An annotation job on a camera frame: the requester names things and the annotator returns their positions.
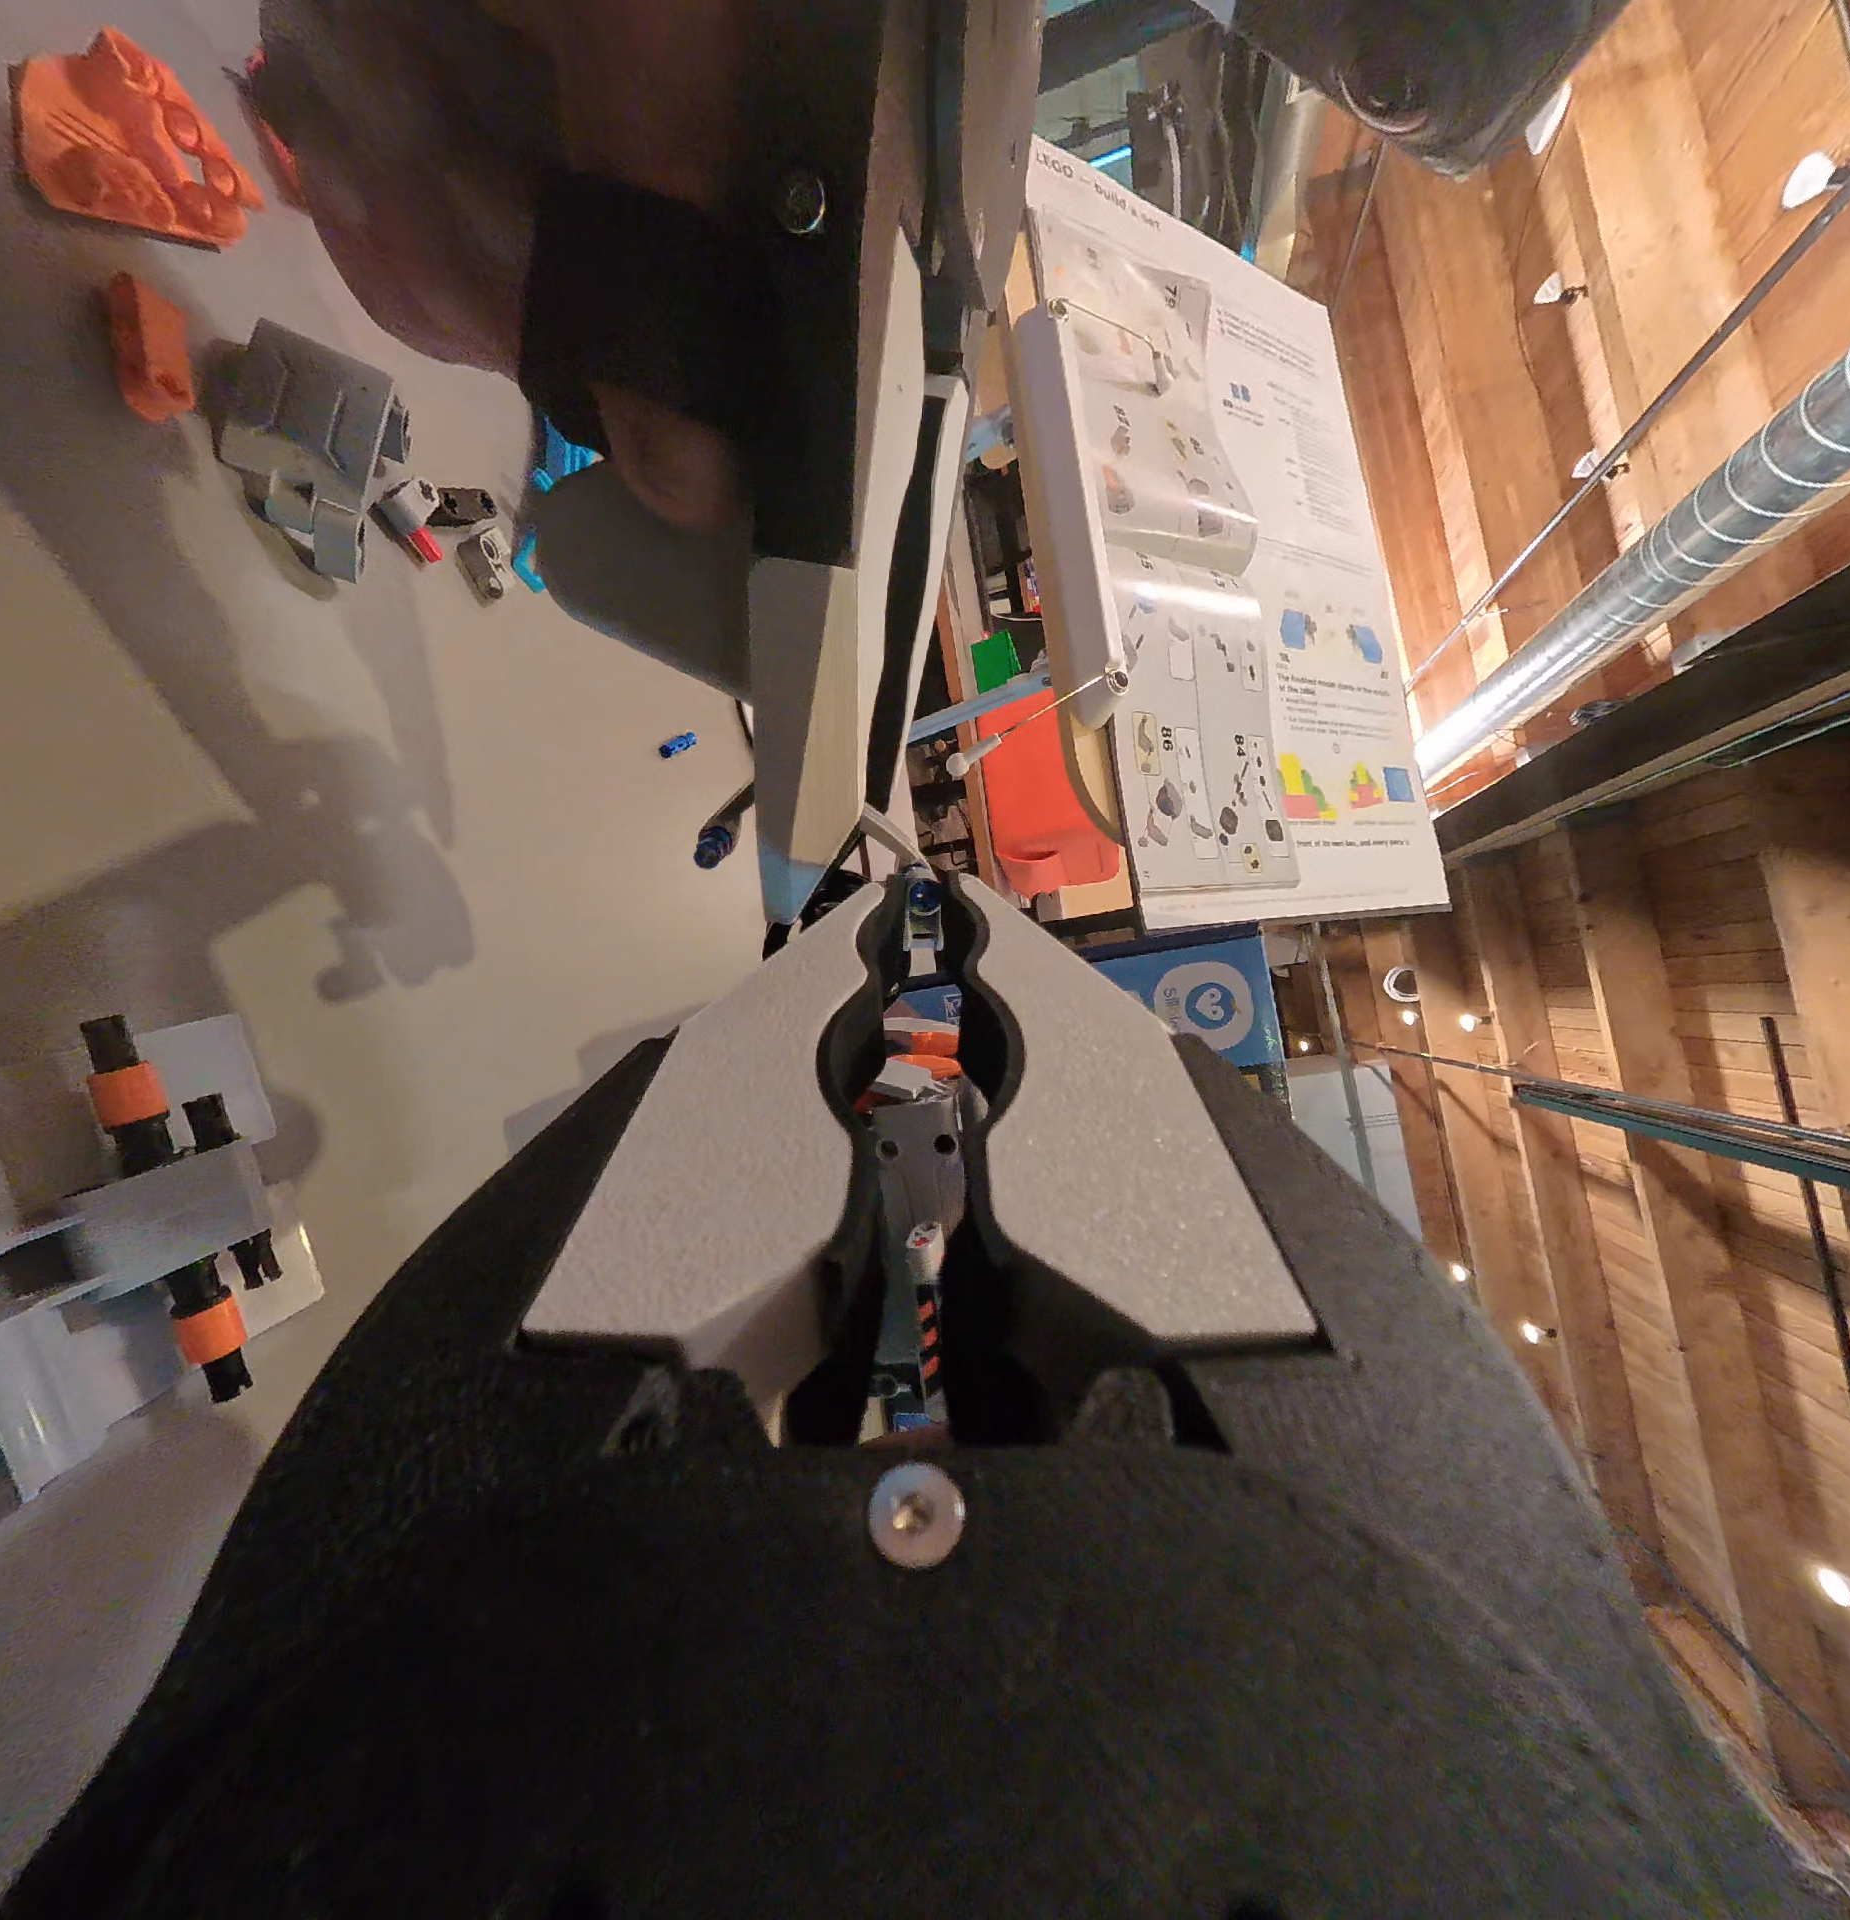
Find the metal ventilation duct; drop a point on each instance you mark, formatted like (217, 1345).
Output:
(1690, 539)

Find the person's left hand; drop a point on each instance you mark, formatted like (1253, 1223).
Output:
(462, 119)

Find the black ceiling track rail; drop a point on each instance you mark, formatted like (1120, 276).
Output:
(1690, 1127)

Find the white book stand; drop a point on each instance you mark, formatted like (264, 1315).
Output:
(1070, 496)

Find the grey tracked toy robot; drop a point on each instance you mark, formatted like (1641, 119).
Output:
(917, 1154)

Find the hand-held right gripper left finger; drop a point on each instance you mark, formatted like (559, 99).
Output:
(702, 1184)

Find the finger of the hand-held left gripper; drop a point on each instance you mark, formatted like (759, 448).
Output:
(949, 412)
(806, 721)

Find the grey toy canister panel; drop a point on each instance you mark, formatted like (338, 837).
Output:
(297, 405)

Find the small orange toy piece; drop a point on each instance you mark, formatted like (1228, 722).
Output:
(153, 352)

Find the green box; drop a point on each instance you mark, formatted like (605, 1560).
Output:
(998, 668)

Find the small grey toy connector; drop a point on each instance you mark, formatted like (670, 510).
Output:
(486, 562)

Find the ceiling spot lights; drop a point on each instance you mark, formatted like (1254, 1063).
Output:
(1833, 1585)

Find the black toy wheel assembly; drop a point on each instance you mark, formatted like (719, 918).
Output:
(919, 900)

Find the blue robot kit box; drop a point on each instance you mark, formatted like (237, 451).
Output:
(1194, 1004)

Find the large orange ridged toy piece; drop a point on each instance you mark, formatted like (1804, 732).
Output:
(116, 135)

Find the white instruction booklet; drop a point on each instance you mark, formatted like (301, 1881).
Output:
(1315, 525)

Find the black steel beam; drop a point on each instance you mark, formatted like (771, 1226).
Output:
(1690, 721)

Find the orange storage bin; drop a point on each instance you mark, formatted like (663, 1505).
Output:
(1038, 795)

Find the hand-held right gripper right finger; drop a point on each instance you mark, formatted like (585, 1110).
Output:
(1135, 1184)

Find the blue-tipped black toy pin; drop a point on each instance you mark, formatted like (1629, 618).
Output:
(710, 849)

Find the white red toy pin piece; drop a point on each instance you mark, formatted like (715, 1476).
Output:
(408, 506)

